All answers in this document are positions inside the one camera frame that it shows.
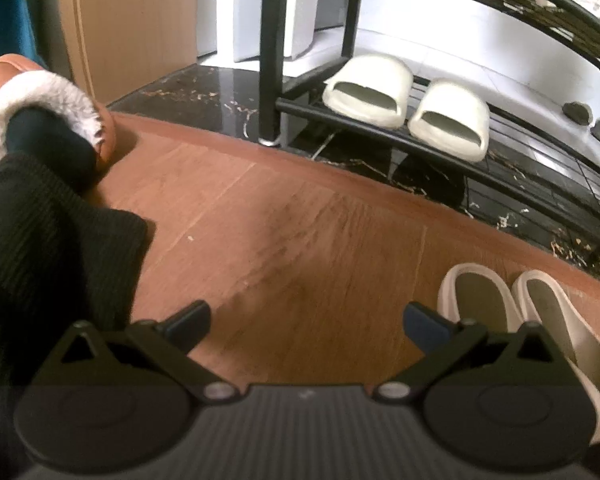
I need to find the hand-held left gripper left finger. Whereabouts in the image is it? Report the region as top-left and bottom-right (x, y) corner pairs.
(45, 300), (233, 403)

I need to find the teal curtain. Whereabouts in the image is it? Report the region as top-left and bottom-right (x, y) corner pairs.
(0, 0), (49, 69)

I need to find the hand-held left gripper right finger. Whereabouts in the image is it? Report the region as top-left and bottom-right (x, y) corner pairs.
(374, 302), (571, 401)

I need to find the cream slide slipper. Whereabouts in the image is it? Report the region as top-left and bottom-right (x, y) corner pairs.
(407, 80), (491, 163)
(322, 55), (415, 129)

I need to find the white box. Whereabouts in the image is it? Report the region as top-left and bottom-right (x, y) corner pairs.
(196, 0), (322, 64)

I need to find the white slipper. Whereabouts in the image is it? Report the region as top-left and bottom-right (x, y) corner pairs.
(511, 269), (600, 447)
(437, 262), (524, 333)

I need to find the wooden door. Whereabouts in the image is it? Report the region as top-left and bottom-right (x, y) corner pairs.
(55, 0), (201, 106)

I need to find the black metal shoe rack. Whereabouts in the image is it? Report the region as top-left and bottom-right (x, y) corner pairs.
(257, 0), (600, 261)

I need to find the brown fur-lined slipper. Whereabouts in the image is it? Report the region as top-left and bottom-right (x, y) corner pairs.
(0, 54), (116, 181)

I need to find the person's left leg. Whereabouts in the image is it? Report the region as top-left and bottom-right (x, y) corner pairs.
(0, 107), (149, 391)

